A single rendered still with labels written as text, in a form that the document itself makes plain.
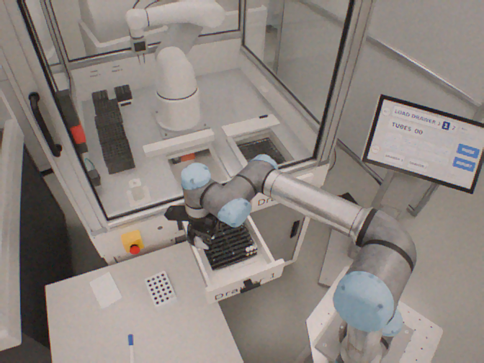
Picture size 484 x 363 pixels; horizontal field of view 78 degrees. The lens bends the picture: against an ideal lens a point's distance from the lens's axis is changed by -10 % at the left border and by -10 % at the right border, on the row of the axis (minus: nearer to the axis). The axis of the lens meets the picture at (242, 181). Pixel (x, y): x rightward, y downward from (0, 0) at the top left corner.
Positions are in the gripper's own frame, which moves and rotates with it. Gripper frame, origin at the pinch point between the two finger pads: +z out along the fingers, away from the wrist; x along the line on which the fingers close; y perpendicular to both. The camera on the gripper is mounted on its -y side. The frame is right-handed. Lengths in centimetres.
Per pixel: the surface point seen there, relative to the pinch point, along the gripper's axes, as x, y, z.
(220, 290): -9.1, 12.3, 8.8
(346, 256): 78, 63, 95
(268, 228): 43, 14, 42
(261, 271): 1.8, 22.8, 6.6
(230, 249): 7.0, 9.2, 9.0
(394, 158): 70, 60, -1
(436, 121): 84, 72, -17
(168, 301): -16.4, -4.8, 19.2
